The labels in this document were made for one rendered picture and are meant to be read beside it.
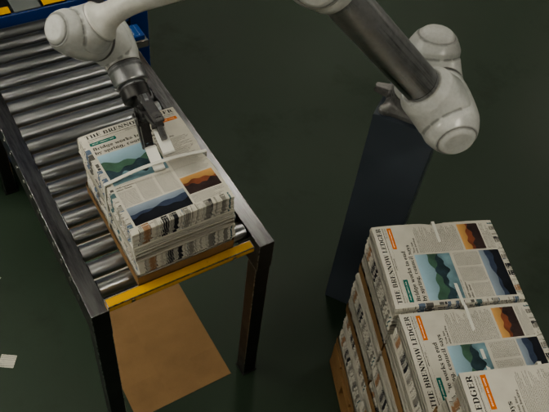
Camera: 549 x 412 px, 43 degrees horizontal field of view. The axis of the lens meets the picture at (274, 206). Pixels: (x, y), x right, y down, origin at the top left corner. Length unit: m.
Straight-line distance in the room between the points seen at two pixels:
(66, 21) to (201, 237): 0.63
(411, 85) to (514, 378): 0.73
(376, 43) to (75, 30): 0.69
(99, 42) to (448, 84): 0.86
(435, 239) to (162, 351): 1.16
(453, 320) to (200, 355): 1.11
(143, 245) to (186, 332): 1.03
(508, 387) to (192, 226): 0.84
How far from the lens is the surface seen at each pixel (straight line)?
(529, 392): 1.61
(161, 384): 2.65
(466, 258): 2.06
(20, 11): 2.84
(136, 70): 1.81
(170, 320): 2.77
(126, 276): 1.93
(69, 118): 2.35
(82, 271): 1.95
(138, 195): 1.79
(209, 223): 1.82
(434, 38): 1.99
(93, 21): 1.69
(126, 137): 1.93
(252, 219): 2.04
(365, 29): 1.64
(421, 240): 2.06
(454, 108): 1.84
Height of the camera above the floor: 2.39
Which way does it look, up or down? 50 degrees down
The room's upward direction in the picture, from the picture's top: 8 degrees clockwise
